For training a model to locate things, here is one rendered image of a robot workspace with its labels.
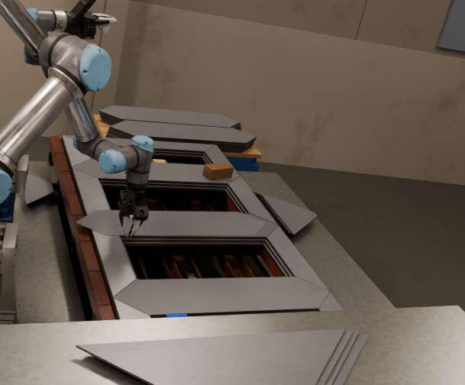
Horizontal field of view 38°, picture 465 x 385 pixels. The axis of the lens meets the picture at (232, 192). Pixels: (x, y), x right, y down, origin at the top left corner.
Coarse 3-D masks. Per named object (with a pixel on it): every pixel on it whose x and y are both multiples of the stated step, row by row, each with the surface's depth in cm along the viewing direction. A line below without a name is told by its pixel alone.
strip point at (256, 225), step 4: (240, 212) 266; (244, 216) 264; (248, 216) 265; (244, 220) 261; (248, 220) 262; (252, 220) 263; (256, 220) 263; (248, 224) 259; (252, 224) 260; (256, 224) 260; (260, 224) 261; (264, 224) 262; (252, 228) 256; (256, 228) 257; (260, 228) 258; (256, 232) 254
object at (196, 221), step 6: (186, 216) 254; (192, 216) 255; (198, 216) 256; (192, 222) 250; (198, 222) 251; (204, 222) 252; (192, 228) 246; (198, 228) 247; (204, 228) 248; (210, 228) 249; (198, 234) 244; (204, 234) 244; (210, 234) 245
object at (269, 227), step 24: (72, 168) 271; (144, 240) 234; (168, 240) 238; (192, 240) 241; (216, 240) 245; (240, 240) 248; (264, 240) 252; (216, 312) 203; (240, 312) 206; (264, 312) 209
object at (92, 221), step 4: (92, 212) 241; (96, 212) 242; (88, 216) 238; (92, 216) 239; (96, 216) 239; (84, 220) 235; (88, 220) 236; (92, 220) 236; (96, 220) 237; (100, 220) 237; (88, 224) 233; (92, 224) 234; (96, 224) 234; (100, 224) 235; (92, 228) 231; (96, 228) 232; (100, 228) 232; (100, 232) 230; (104, 232) 230
